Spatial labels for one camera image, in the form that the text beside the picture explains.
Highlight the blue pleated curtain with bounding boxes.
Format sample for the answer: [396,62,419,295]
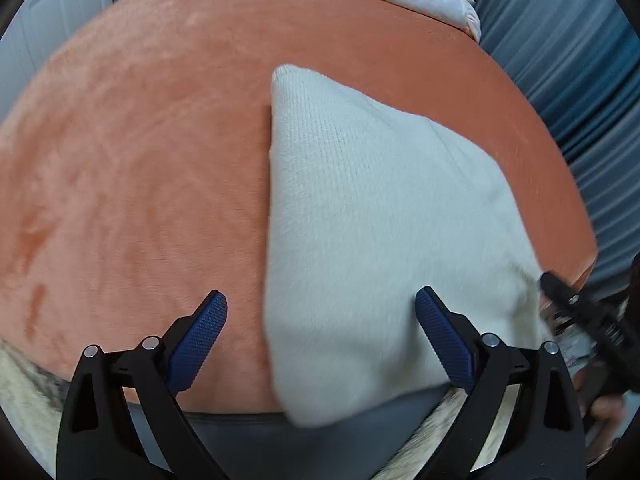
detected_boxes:
[470,0,640,301]

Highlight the person's right hand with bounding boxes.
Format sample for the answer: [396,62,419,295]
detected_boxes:
[590,395,626,421]

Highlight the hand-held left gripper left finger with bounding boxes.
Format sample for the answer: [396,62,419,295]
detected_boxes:
[56,290,228,480]

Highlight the white wardrobe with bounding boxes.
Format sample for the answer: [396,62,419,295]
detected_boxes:
[0,0,131,51]

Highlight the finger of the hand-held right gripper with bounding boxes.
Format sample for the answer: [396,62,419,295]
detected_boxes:
[541,271,626,356]

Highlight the orange plush blanket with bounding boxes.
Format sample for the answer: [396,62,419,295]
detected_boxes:
[0,0,598,413]

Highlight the cream fluffy rug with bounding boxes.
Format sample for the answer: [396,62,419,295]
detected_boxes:
[0,340,506,480]

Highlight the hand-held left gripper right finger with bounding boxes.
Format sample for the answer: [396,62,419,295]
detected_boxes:
[415,286,587,480]

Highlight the floral printed bag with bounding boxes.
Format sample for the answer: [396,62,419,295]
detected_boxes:
[542,305,601,376]

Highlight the cream knit cardigan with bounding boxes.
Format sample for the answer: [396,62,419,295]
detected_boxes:
[264,64,556,428]

